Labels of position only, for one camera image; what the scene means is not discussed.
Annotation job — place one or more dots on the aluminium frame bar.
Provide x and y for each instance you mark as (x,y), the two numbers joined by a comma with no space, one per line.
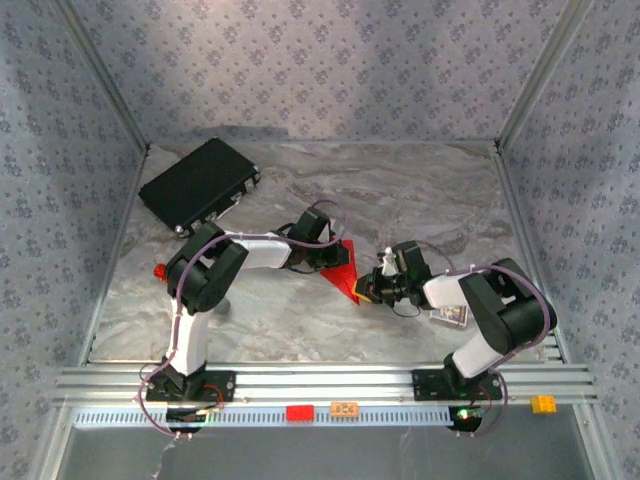
(606,460)
(111,82)
(526,240)
(117,252)
(52,450)
(540,75)

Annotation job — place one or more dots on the red glitter microphone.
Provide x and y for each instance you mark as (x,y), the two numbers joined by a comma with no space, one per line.
(160,271)

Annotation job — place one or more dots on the black briefcase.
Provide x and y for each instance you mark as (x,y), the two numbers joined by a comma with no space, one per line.
(195,185)

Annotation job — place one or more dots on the yellow toy brick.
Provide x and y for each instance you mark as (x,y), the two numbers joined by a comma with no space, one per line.
(544,404)

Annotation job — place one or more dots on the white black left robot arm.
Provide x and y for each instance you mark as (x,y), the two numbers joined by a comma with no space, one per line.
(265,252)

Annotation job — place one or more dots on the long aluminium mounting rail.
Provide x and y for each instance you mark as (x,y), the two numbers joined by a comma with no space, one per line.
(325,382)

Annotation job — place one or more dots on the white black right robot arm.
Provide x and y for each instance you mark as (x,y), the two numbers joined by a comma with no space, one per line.
(445,290)

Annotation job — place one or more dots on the red toy brick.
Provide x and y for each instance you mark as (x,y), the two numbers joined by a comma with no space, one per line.
(300,413)

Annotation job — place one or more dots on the red square paper sheet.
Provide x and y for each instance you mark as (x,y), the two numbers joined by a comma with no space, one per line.
(345,277)

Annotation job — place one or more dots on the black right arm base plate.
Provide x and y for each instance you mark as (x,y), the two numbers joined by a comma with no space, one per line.
(425,385)

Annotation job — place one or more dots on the playing card box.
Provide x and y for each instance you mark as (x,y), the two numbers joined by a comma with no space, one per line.
(450,316)

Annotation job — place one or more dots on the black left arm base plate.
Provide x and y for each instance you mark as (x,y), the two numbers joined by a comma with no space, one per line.
(225,386)

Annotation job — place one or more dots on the orange number tag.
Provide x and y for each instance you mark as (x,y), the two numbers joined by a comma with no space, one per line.
(344,409)

